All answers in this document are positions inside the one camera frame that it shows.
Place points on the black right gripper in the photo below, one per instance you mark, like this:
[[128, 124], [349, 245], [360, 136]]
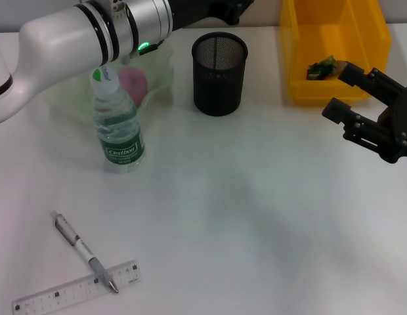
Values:
[[405, 121]]

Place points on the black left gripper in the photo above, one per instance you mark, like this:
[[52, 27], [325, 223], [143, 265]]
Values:
[[206, 10]]

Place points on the green plastic wrapper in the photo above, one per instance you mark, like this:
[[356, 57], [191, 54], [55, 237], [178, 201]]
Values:
[[323, 69]]

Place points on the pink toy peach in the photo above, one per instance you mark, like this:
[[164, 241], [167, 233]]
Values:
[[134, 85]]

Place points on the clear green-label water bottle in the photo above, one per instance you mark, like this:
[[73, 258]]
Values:
[[119, 141]]

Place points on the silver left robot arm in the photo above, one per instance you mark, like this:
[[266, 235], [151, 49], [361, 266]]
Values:
[[59, 42]]

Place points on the black mesh pen holder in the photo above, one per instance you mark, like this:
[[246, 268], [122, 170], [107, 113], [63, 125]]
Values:
[[220, 85]]

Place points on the green glass fruit plate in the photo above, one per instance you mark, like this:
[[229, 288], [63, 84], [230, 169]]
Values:
[[157, 72]]

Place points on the silver ballpoint pen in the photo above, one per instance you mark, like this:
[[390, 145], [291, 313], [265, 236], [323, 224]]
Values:
[[82, 249]]

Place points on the clear plastic ruler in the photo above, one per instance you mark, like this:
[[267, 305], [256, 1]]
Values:
[[59, 292]]

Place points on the yellow plastic bin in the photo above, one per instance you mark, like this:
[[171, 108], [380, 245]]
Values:
[[331, 33]]

